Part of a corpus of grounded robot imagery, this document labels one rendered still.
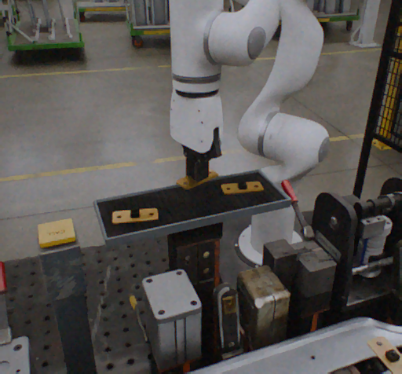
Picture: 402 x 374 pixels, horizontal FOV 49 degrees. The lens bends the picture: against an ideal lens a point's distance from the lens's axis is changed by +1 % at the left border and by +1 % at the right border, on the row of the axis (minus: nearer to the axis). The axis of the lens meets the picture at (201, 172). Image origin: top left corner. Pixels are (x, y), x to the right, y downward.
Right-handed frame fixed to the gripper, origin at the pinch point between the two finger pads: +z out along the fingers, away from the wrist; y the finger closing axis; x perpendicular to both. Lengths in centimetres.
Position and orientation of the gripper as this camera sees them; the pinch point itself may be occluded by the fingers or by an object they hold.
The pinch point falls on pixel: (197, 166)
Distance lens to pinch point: 82.9
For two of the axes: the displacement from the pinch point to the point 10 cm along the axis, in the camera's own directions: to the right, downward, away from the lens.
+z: 0.0, 8.8, 4.8
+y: 6.6, 3.6, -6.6
